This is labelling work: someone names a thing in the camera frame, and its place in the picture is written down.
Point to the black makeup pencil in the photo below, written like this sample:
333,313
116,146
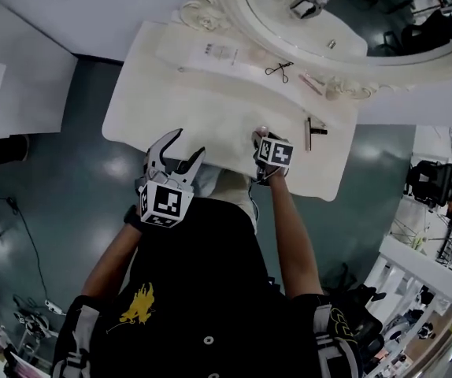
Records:
306,126

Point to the person's left forearm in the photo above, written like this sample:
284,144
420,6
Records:
112,258

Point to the white product box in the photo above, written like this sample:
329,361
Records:
214,53

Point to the white office desk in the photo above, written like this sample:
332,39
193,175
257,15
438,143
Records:
430,144

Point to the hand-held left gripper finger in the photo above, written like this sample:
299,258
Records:
190,167
156,158

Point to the white baluster railing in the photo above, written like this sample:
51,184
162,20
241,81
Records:
407,258

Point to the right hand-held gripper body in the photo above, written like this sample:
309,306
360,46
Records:
275,154

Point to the black eyelash curler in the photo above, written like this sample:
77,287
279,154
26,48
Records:
279,69

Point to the person's black shirt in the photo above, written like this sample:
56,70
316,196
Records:
194,290

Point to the white vanity table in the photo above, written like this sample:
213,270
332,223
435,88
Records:
194,108

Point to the pink pen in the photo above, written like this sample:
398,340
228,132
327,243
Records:
310,84

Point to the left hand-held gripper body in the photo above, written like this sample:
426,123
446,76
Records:
165,205

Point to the toppled black office chair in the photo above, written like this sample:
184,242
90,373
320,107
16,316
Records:
361,305

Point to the person's right forearm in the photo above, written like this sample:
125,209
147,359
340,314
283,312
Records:
289,230

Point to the grey metal pen-like tool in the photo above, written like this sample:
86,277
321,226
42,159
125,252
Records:
316,79

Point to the black lipstick tube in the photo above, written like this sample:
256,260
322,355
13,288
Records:
319,132

